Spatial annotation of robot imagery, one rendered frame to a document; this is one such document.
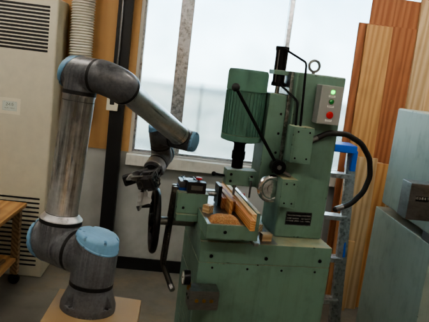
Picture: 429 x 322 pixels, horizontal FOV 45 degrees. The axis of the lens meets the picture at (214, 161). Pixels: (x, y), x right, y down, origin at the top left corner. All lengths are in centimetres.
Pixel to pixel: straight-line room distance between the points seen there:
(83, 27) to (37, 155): 86
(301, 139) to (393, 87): 171
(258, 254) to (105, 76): 98
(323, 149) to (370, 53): 151
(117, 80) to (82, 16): 178
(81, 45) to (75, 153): 173
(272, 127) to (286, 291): 70
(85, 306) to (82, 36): 207
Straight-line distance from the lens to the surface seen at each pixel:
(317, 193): 234
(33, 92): 346
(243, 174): 229
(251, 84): 219
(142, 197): 220
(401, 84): 382
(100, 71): 176
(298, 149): 217
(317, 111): 221
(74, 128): 183
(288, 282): 230
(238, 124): 221
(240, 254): 219
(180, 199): 223
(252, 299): 229
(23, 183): 356
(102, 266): 181
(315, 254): 230
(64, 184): 187
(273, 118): 225
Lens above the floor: 148
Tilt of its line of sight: 10 degrees down
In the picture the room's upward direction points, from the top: 7 degrees clockwise
